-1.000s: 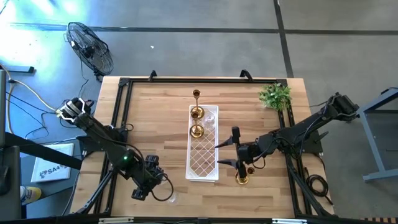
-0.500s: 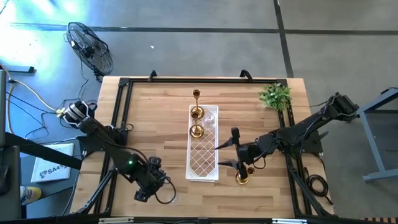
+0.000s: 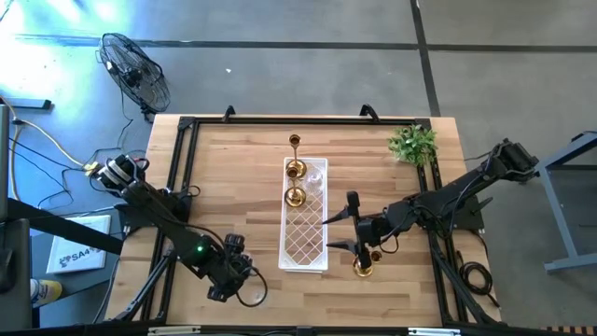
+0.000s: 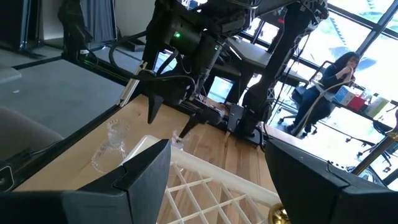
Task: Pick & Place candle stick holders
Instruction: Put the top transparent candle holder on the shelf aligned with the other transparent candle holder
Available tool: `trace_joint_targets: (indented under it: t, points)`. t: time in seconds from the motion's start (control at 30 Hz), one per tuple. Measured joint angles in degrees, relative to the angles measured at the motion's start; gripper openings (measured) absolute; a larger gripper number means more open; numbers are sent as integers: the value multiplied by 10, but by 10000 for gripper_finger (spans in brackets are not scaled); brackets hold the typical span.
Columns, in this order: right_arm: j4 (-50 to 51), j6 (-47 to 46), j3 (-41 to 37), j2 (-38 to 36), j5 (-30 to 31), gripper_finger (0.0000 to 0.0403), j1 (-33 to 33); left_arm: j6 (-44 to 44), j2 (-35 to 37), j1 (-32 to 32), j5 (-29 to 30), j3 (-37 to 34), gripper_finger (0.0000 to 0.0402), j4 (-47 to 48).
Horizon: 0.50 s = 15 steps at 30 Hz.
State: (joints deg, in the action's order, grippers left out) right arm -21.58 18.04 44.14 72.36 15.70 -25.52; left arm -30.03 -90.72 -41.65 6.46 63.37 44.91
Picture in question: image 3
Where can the dark grey cabinet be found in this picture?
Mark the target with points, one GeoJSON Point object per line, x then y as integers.
{"type": "Point", "coordinates": [14, 270]}

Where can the white paper sign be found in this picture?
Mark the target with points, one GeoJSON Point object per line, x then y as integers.
{"type": "Point", "coordinates": [79, 254]}

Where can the green plant in white pot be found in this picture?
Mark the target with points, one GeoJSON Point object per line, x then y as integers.
{"type": "Point", "coordinates": [412, 144]}

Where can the silver metal bracket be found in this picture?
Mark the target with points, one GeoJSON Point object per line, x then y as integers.
{"type": "Point", "coordinates": [434, 332]}
{"type": "Point", "coordinates": [175, 331]}

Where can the black floor fan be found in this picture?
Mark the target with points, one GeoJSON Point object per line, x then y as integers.
{"type": "Point", "coordinates": [133, 77]}

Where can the black floor bracket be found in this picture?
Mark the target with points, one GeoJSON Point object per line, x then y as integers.
{"type": "Point", "coordinates": [28, 103]}

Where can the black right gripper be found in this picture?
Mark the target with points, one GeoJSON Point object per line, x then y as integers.
{"type": "Point", "coordinates": [368, 231]}

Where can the black diagonal bar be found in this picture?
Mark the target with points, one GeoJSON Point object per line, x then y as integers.
{"type": "Point", "coordinates": [60, 226]}

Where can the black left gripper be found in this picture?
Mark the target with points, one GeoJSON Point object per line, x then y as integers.
{"type": "Point", "coordinates": [224, 280]}

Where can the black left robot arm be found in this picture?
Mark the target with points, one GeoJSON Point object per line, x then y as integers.
{"type": "Point", "coordinates": [158, 210]}

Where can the tall brass candlestick holder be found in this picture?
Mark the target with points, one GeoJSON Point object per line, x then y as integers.
{"type": "Point", "coordinates": [376, 256]}
{"type": "Point", "coordinates": [295, 197]}
{"type": "Point", "coordinates": [296, 168]}

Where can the black aluminium table frame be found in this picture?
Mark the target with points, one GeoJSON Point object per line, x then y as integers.
{"type": "Point", "coordinates": [303, 121]}

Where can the yellow labelled bottle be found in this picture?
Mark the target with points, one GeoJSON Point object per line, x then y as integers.
{"type": "Point", "coordinates": [46, 291]}

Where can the grey-blue metal stand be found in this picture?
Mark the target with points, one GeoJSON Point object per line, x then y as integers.
{"type": "Point", "coordinates": [559, 219]}

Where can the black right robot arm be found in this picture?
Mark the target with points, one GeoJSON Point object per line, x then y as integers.
{"type": "Point", "coordinates": [443, 198]}

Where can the black curved clamp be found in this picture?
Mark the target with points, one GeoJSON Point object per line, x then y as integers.
{"type": "Point", "coordinates": [228, 113]}
{"type": "Point", "coordinates": [370, 112]}

